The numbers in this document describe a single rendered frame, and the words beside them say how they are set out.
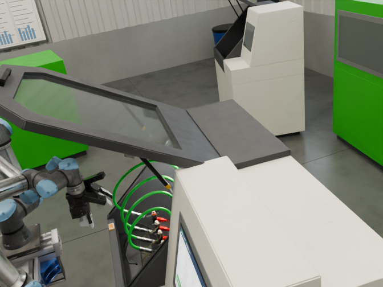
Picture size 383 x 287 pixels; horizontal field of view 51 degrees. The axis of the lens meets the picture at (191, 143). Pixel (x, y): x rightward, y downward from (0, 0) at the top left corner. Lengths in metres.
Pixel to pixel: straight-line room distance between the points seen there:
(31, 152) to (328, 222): 4.41
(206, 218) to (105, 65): 7.30
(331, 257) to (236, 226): 0.29
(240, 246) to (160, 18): 7.59
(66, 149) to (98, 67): 3.34
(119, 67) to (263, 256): 7.56
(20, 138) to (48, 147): 0.35
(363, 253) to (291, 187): 0.39
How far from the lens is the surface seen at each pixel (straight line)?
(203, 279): 1.28
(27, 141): 5.29
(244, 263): 1.12
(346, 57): 4.51
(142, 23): 8.46
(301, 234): 1.33
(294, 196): 1.49
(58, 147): 5.37
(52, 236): 2.40
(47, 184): 1.70
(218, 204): 1.34
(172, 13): 8.64
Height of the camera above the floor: 2.33
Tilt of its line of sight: 27 degrees down
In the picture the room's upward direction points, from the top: 9 degrees counter-clockwise
